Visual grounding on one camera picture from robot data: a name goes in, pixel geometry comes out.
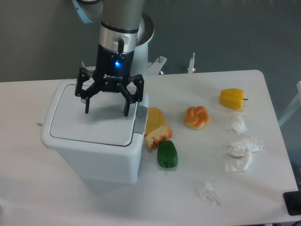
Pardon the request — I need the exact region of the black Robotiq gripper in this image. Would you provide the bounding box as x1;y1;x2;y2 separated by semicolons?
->
75;45;144;117

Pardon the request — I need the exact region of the white trash can lid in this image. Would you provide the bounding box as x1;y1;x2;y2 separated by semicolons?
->
50;84;138;146

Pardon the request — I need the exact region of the white trash can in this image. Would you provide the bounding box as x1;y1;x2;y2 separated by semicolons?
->
40;80;149;184

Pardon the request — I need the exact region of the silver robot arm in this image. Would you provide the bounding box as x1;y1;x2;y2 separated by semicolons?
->
75;0;144;116

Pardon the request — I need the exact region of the yellow toast slice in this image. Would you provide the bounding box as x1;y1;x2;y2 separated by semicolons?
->
144;107;166;136

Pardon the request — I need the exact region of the small bread loaf piece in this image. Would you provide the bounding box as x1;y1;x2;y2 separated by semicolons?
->
144;125;173;150

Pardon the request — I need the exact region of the orange knotted bread roll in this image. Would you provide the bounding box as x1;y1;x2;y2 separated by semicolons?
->
183;106;210;130

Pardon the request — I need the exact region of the green bell pepper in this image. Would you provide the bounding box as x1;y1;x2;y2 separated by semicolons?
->
157;140;178;168

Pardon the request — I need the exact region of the yellow bell pepper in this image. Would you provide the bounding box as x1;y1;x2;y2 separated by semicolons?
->
219;88;248;110

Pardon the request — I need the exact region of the crumpled white tissue upper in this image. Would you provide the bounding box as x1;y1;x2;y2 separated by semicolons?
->
225;112;247;136

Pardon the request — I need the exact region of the crumpled white tissue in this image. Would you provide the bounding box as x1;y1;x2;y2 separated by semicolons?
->
225;112;247;136
224;137;264;158
223;152;253;173
198;182;220;205

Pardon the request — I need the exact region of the crumpled white tissue front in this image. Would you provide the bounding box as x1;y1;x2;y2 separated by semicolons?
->
198;182;220;205

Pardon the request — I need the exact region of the crumpled white tissue middle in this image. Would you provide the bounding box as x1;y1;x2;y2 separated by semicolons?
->
224;137;264;158

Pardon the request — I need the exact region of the crumpled white tissue lower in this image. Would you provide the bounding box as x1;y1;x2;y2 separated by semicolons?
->
223;152;253;173

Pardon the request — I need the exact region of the black device at edge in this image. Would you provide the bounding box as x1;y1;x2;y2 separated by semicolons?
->
283;191;301;216

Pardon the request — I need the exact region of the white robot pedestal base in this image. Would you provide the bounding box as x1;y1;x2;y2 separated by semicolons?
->
81;13;167;76

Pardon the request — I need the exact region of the white upright post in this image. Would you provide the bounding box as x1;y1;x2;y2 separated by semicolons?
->
187;52;196;74

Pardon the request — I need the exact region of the white table leg frame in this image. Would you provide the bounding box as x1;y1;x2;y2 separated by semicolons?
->
278;81;301;127

